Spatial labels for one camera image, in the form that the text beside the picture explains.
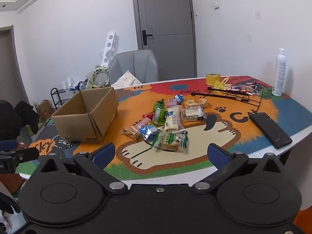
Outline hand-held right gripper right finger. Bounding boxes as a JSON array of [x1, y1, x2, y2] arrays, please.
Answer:
[[192, 143, 284, 193]]

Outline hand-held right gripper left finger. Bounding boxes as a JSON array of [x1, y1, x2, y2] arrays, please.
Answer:
[[36, 143, 128, 193]]

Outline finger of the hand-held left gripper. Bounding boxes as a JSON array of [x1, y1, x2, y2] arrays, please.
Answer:
[[0, 140, 19, 153], [10, 147, 40, 164]]

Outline brown cardboard box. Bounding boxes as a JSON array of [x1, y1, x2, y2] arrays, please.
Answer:
[[52, 86, 119, 143]]

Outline white cake snack packet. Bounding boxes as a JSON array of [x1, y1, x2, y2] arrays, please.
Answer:
[[181, 106, 207, 122]]

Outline orange rice cracker packet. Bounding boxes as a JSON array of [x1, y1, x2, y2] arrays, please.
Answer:
[[183, 99, 212, 109]]

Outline black jacket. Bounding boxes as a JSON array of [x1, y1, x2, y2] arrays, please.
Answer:
[[0, 99, 41, 139]]

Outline clear nut snack packet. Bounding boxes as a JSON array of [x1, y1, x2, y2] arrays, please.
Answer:
[[121, 125, 139, 139]]

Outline large green white snack packet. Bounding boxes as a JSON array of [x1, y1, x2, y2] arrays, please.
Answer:
[[160, 130, 189, 153]]

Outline brown paper bag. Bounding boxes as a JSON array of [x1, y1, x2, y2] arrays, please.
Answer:
[[35, 99, 53, 120]]

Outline pink white snack packet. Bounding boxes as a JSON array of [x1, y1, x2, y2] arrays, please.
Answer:
[[133, 117, 153, 127]]

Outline clear green snack packet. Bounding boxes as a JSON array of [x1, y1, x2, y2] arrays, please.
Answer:
[[150, 129, 165, 148]]

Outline long white bread packet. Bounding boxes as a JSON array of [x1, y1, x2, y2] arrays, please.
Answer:
[[164, 105, 185, 131]]

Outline black smartphone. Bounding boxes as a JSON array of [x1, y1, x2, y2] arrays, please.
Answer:
[[249, 112, 293, 150]]

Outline black shoe rack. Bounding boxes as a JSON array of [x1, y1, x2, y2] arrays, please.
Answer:
[[51, 87, 74, 110]]

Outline clear plastic bag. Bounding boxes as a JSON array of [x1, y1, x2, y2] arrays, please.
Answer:
[[231, 83, 260, 95]]

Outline blue plastic bag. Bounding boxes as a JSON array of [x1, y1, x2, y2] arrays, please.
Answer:
[[71, 80, 86, 90]]

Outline yellow tape roll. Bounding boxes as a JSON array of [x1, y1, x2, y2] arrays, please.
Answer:
[[206, 73, 221, 86]]

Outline white dotted cushion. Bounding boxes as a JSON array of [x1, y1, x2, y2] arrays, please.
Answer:
[[113, 70, 142, 89]]

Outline grey side door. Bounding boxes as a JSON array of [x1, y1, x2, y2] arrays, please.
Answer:
[[0, 26, 31, 103]]

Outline white plastic stand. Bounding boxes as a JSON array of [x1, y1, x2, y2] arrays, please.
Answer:
[[62, 77, 76, 90]]

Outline grey chair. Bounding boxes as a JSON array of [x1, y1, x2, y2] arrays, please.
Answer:
[[108, 49, 159, 84]]

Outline white spray bottle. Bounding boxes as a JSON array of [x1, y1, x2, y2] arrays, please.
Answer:
[[271, 48, 288, 97]]

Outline white perforated board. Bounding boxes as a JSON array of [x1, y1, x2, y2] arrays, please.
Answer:
[[99, 31, 119, 66]]

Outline black wire rack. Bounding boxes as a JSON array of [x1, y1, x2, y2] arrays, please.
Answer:
[[191, 85, 266, 114]]

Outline green white printed ring bag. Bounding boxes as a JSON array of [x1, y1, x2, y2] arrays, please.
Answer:
[[86, 65, 110, 89]]

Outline black door handle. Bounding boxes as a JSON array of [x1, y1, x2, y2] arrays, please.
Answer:
[[142, 30, 153, 45]]

